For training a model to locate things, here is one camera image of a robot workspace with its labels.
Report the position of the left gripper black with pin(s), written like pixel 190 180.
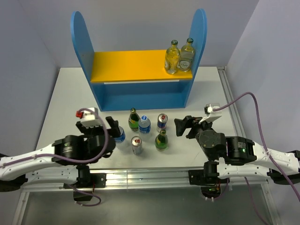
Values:
pixel 114 124

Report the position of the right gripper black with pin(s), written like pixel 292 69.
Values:
pixel 188 121

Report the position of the green glass bottle back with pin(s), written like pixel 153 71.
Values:
pixel 133 120

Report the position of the green glass bottle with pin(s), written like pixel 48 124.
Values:
pixel 133 120
pixel 161 141

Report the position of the green glass bottle front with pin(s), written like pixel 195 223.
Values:
pixel 161 141

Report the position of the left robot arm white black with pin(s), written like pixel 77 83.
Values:
pixel 64 161

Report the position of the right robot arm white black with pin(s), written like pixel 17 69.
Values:
pixel 235 156

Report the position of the blue and yellow wooden shelf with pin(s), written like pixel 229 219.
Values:
pixel 124 79

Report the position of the water bottle blue label left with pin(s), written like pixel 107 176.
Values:
pixel 121 142

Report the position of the water bottle blue label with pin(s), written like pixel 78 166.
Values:
pixel 144 127
pixel 121 142

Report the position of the red bull can back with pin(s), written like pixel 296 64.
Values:
pixel 161 121

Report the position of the silver can front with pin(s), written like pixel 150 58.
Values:
pixel 136 144

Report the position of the water bottle blue label centre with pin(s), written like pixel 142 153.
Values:
pixel 144 127

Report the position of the clear drink glass bottle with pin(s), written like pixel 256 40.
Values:
pixel 187 53

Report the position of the yellow drink glass bottle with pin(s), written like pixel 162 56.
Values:
pixel 172 57

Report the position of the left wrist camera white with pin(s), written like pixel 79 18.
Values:
pixel 89 116

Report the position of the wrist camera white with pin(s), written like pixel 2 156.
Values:
pixel 212 113
pixel 89 116

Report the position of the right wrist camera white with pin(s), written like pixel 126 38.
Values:
pixel 212 113

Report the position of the aluminium rail frame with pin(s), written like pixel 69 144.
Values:
pixel 154 188

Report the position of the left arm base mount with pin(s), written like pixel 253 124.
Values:
pixel 97 180

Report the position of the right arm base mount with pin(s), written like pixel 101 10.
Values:
pixel 211 188

